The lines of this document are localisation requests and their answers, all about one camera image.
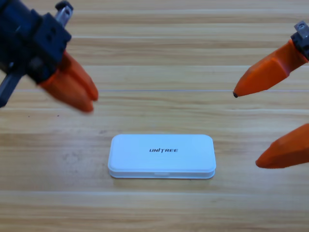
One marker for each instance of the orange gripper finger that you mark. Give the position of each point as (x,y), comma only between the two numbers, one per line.
(285,152)

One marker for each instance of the white Unitree pencil case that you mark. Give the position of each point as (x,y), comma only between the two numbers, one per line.
(161,157)

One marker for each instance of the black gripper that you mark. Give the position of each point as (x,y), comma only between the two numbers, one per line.
(303,38)
(31,43)

